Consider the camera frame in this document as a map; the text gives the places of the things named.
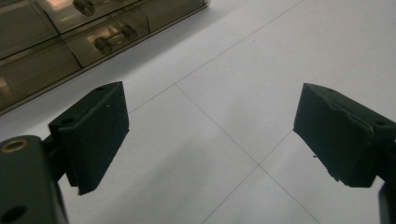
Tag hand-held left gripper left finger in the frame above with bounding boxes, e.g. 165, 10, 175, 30
43, 81, 131, 196

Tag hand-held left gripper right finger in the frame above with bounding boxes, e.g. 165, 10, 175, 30
292, 82, 396, 189

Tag smoky transparent drawer cabinet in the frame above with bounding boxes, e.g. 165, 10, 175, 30
0, 0, 211, 116

